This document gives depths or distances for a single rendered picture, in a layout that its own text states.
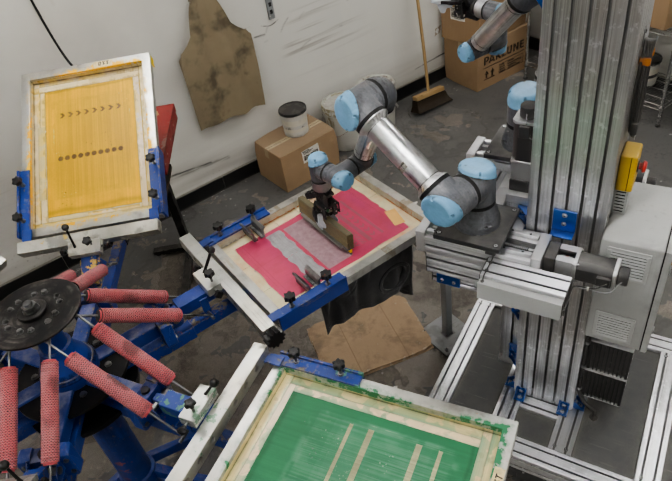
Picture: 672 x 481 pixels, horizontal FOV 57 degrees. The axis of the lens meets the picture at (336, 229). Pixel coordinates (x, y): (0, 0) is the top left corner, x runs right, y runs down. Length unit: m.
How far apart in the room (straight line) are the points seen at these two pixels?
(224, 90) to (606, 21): 3.02
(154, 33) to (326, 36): 1.31
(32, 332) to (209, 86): 2.56
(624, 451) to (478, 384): 0.63
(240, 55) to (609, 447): 3.16
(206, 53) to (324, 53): 0.98
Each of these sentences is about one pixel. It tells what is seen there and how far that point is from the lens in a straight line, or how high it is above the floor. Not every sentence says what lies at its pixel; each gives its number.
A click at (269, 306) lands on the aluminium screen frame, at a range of 2.31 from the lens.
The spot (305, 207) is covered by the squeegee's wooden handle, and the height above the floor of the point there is 1.03.
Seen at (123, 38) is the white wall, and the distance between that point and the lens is 4.09.
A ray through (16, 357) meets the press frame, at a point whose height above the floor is 1.02.
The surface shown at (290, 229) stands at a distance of 2.67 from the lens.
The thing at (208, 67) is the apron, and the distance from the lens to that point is 4.28.
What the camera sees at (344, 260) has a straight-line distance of 2.47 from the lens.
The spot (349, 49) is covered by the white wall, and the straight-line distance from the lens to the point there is 4.95.
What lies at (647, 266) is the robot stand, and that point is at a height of 1.16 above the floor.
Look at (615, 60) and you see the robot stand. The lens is 1.86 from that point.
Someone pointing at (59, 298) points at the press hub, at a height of 1.32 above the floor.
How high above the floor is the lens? 2.62
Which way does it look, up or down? 39 degrees down
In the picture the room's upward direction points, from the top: 10 degrees counter-clockwise
